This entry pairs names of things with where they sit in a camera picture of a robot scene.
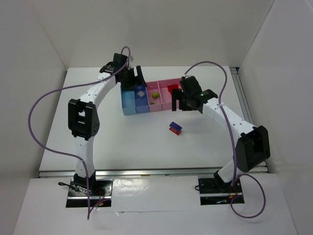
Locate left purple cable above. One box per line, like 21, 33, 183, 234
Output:
28, 46, 132, 220

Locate blue lego brick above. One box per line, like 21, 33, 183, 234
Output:
169, 122, 182, 132

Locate yellow green lego block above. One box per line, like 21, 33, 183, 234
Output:
152, 92, 159, 99

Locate dark blue bin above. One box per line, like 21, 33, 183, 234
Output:
134, 86, 149, 114

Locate red lego brick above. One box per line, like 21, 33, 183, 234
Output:
167, 84, 179, 94

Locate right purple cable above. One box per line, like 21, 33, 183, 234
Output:
183, 61, 267, 218

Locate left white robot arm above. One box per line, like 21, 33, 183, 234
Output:
68, 53, 146, 191

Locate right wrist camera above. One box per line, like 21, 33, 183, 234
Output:
181, 74, 192, 80

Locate white lego brick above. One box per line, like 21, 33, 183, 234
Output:
137, 91, 145, 98

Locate aluminium front rail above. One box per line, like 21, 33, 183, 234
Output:
39, 167, 219, 178

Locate large pink bin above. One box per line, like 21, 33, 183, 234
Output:
158, 78, 181, 111

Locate light blue bin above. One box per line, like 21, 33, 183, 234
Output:
121, 88, 136, 116

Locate small pink bin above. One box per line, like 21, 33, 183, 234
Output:
147, 81, 162, 112

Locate purple cable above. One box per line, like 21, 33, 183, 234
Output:
28, 46, 132, 220
183, 61, 267, 218

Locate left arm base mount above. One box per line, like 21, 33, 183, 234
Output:
58, 178, 113, 208

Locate red lego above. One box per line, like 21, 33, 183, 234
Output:
169, 127, 181, 136

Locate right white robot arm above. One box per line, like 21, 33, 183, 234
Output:
172, 76, 270, 189

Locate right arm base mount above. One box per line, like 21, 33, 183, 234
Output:
194, 178, 245, 206

